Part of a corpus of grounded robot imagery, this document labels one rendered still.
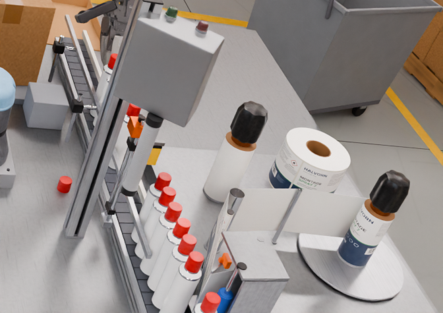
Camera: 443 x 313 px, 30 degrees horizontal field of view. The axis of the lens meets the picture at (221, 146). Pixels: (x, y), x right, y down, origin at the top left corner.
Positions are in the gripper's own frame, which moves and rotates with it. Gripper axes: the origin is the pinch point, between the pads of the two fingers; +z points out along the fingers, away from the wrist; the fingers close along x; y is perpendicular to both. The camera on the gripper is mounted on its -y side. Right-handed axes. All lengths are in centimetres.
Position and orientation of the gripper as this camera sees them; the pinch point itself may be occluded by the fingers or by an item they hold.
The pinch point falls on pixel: (103, 62)
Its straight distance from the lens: 243.2
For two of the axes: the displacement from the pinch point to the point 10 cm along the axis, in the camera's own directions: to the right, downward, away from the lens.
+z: -1.3, 9.9, 1.0
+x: -4.4, -1.5, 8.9
